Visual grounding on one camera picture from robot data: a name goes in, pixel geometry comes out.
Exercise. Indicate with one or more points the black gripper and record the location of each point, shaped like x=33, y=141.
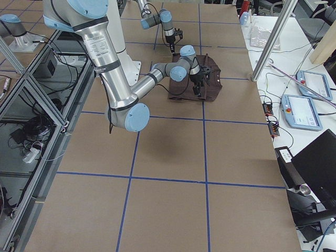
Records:
x=196, y=79
x=169, y=39

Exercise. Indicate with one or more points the dark brown t-shirt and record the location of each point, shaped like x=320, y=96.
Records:
x=207, y=90

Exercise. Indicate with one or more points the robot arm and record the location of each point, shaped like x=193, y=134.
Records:
x=150, y=17
x=98, y=24

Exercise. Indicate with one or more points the orange connector module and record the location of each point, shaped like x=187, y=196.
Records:
x=267, y=107

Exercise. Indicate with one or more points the red cylinder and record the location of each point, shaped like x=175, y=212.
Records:
x=245, y=5

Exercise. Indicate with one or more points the near blue teach pendant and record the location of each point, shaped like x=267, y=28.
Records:
x=300, y=113

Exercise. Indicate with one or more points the blue teach pendant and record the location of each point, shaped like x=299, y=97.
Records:
x=300, y=113
x=317, y=82

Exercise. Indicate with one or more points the far blue teach pendant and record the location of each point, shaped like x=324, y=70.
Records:
x=317, y=82

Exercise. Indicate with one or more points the black monitor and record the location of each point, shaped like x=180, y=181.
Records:
x=316, y=165

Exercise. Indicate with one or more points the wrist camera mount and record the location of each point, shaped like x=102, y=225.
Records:
x=206, y=71
x=178, y=33

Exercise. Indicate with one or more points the aluminium frame post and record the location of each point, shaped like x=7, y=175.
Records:
x=276, y=31

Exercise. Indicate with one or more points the aluminium frame rack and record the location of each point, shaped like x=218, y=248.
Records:
x=38, y=116

